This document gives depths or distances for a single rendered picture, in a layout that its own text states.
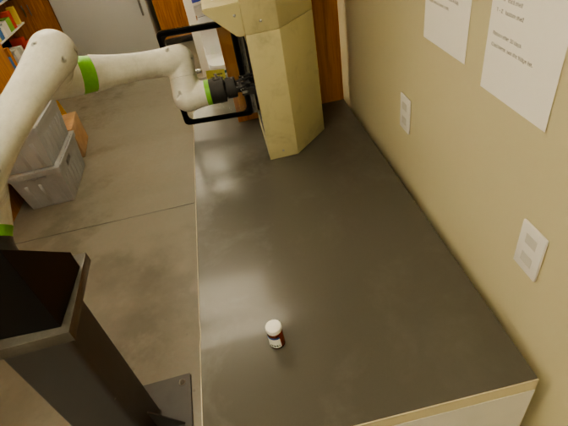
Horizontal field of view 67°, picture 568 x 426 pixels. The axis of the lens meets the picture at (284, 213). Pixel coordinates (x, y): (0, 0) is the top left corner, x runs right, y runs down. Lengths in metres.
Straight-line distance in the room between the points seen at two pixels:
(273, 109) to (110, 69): 0.55
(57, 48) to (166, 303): 1.60
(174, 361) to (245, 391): 1.31
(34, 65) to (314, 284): 0.93
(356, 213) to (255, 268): 0.36
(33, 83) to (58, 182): 2.40
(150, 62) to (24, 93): 0.47
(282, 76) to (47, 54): 0.70
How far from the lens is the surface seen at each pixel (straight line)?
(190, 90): 1.64
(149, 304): 2.62
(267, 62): 1.52
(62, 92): 1.52
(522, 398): 1.12
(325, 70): 1.98
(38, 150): 3.58
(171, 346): 2.39
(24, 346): 1.40
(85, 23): 6.66
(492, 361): 1.07
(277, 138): 1.64
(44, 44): 1.37
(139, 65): 1.60
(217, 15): 1.46
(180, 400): 2.19
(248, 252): 1.30
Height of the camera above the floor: 1.83
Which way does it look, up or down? 39 degrees down
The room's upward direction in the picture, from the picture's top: 11 degrees counter-clockwise
